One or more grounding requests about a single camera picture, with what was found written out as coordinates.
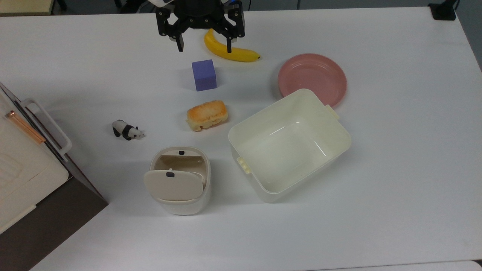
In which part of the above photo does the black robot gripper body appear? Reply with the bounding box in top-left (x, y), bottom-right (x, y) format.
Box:
top-left (174, 0), bottom-right (226, 27)

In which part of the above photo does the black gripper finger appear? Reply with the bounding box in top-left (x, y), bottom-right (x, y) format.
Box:
top-left (211, 0), bottom-right (246, 53)
top-left (156, 7), bottom-right (189, 52)

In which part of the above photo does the cream trash can with lid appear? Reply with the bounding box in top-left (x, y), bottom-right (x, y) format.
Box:
top-left (143, 146), bottom-right (211, 216)

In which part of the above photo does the yellow toy banana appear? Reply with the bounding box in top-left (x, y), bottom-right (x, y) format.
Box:
top-left (204, 29), bottom-right (261, 63)

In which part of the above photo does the purple cube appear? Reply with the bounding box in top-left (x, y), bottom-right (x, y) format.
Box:
top-left (191, 59), bottom-right (217, 92)

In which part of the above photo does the toy bread loaf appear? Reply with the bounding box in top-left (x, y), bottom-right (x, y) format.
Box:
top-left (186, 100), bottom-right (229, 132)

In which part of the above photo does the pink plastic plate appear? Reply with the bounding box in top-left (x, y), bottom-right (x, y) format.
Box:
top-left (278, 53), bottom-right (347, 110)

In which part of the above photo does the small panda figurine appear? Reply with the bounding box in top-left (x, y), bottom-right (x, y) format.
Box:
top-left (112, 120), bottom-right (145, 141)

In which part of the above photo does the cream open plastic box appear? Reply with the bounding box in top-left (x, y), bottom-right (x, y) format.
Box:
top-left (228, 88), bottom-right (352, 204)

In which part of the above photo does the tan wooden desk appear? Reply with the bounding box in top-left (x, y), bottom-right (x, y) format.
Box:
top-left (0, 0), bottom-right (54, 16)

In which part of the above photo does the cream appliance box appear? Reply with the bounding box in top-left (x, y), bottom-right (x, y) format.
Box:
top-left (0, 90), bottom-right (69, 234)

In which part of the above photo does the black table clamp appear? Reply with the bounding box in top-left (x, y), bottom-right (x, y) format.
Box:
top-left (428, 0), bottom-right (457, 21)

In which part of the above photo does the white cabinet handle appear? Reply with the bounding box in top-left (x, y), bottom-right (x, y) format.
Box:
top-left (21, 99), bottom-right (72, 162)

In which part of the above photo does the copper appliance handle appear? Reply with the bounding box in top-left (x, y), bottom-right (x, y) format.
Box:
top-left (5, 110), bottom-right (46, 145)

